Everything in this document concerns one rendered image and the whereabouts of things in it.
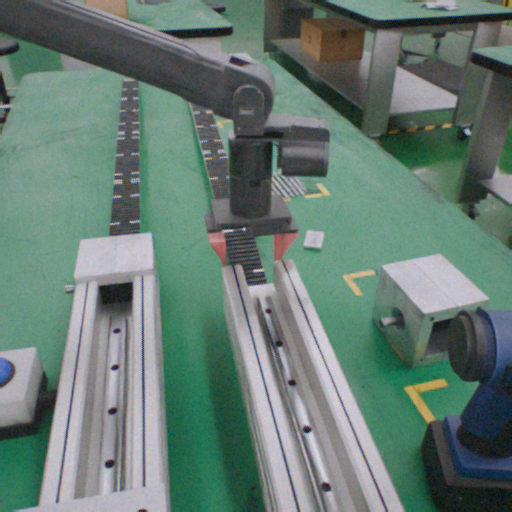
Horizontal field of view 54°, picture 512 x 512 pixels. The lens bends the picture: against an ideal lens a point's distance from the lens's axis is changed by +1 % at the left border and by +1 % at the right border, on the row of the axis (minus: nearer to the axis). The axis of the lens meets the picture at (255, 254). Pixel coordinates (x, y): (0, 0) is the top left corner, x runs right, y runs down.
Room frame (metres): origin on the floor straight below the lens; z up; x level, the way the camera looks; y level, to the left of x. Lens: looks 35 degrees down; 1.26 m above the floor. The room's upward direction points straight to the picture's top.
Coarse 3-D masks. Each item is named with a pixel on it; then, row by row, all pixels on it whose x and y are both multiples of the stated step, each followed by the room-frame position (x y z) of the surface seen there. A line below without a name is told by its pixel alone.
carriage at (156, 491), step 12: (120, 492) 0.20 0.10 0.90; (132, 492) 0.20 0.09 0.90; (144, 492) 0.20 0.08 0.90; (156, 492) 0.20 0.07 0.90; (60, 504) 0.19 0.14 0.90; (72, 504) 0.19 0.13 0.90; (84, 504) 0.19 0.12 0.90; (96, 504) 0.19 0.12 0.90; (108, 504) 0.19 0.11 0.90; (120, 504) 0.19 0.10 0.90; (132, 504) 0.19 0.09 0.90; (144, 504) 0.19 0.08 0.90; (156, 504) 0.19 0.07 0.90; (168, 504) 0.20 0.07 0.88
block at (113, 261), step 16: (80, 240) 0.59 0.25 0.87; (96, 240) 0.59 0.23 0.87; (112, 240) 0.59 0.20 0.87; (128, 240) 0.59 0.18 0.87; (144, 240) 0.59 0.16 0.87; (80, 256) 0.55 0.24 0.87; (96, 256) 0.55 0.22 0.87; (112, 256) 0.55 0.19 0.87; (128, 256) 0.55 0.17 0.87; (144, 256) 0.55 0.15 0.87; (80, 272) 0.51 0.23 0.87; (96, 272) 0.51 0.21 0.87; (112, 272) 0.51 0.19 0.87; (128, 272) 0.52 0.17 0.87; (144, 272) 0.52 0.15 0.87; (64, 288) 0.53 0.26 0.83; (112, 288) 0.53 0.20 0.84; (128, 288) 0.53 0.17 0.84
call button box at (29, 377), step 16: (0, 352) 0.41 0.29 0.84; (16, 352) 0.41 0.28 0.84; (32, 352) 0.41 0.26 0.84; (16, 368) 0.38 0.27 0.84; (32, 368) 0.38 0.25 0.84; (0, 384) 0.36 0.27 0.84; (16, 384) 0.36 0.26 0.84; (32, 384) 0.37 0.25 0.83; (0, 400) 0.34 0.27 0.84; (16, 400) 0.34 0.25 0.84; (32, 400) 0.36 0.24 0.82; (48, 400) 0.37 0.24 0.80; (0, 416) 0.33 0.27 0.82; (16, 416) 0.34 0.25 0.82; (32, 416) 0.34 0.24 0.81; (0, 432) 0.33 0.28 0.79; (16, 432) 0.33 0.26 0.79; (32, 432) 0.34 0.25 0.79
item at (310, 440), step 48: (240, 288) 0.49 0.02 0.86; (288, 288) 0.49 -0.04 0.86; (240, 336) 0.41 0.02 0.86; (288, 336) 0.45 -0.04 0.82; (240, 384) 0.40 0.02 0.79; (288, 384) 0.36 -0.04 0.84; (336, 384) 0.34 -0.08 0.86; (288, 432) 0.28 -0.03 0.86; (336, 432) 0.29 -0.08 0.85; (288, 480) 0.23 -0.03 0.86; (336, 480) 0.26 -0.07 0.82; (384, 480) 0.24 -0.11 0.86
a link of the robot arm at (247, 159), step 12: (264, 132) 0.58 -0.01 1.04; (276, 132) 0.58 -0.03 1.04; (228, 144) 0.58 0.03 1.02; (240, 144) 0.56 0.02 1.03; (252, 144) 0.56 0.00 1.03; (264, 144) 0.57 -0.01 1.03; (240, 156) 0.56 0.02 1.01; (252, 156) 0.56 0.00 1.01; (264, 156) 0.57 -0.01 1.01; (240, 168) 0.56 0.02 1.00; (252, 168) 0.56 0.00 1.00; (264, 168) 0.57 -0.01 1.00; (252, 180) 0.57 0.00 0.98
